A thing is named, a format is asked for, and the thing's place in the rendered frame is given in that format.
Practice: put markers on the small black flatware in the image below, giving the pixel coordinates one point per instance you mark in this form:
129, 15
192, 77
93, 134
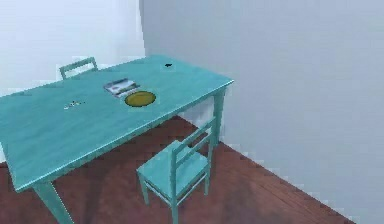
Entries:
168, 65

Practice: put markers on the grey printed package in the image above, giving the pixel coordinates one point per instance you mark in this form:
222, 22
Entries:
121, 86

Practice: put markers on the yellow round plate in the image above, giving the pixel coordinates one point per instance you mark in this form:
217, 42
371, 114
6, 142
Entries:
140, 98

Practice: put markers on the teal wooden chair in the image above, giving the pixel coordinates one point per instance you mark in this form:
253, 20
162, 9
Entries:
77, 65
166, 166

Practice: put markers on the teal wooden table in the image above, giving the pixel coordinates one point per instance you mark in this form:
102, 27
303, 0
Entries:
100, 126

